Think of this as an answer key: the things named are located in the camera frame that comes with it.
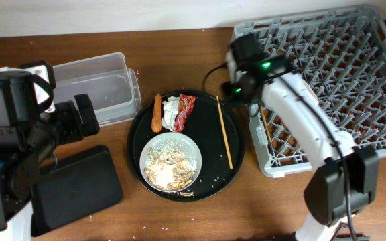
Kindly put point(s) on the wooden chopstick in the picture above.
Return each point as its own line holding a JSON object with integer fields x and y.
{"x": 265, "y": 124}
{"x": 224, "y": 134}

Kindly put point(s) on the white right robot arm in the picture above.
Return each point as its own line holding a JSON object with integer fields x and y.
{"x": 345, "y": 176}

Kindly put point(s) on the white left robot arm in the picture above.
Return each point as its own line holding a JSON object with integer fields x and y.
{"x": 31, "y": 127}

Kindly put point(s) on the grey dishwasher rack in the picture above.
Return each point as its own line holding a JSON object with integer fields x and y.
{"x": 341, "y": 54}

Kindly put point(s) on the round black tray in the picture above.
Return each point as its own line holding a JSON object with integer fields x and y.
{"x": 203, "y": 127}

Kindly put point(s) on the red snack wrapper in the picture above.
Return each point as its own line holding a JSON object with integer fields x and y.
{"x": 186, "y": 105}

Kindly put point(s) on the orange carrot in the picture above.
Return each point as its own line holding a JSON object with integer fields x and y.
{"x": 156, "y": 123}

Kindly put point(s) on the white plate with food scraps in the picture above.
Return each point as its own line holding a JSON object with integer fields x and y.
{"x": 170, "y": 163}

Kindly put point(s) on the peanut shell on tray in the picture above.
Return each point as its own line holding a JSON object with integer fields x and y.
{"x": 188, "y": 194}

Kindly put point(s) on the clear plastic bin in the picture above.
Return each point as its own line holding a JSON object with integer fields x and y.
{"x": 111, "y": 86}

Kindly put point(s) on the black rectangular bin lid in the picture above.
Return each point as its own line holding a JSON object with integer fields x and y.
{"x": 80, "y": 185}

